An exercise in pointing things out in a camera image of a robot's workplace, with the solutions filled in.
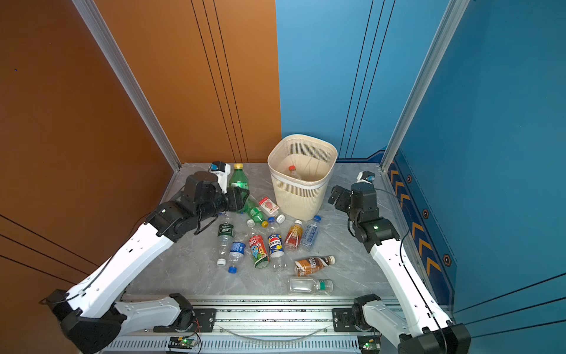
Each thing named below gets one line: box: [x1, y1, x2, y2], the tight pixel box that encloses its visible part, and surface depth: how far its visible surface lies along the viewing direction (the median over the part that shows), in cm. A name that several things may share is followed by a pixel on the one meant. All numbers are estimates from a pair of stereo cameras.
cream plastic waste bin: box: [267, 134, 339, 222], surface depth 93 cm
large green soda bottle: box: [229, 163, 250, 214], surface depth 70 cm
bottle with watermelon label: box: [258, 196, 286, 225], surface depth 99 cm
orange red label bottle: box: [284, 219, 303, 252], surface depth 89 cm
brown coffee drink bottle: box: [294, 255, 337, 277], surface depth 82 cm
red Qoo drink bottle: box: [246, 219, 270, 270], surface depth 86 cm
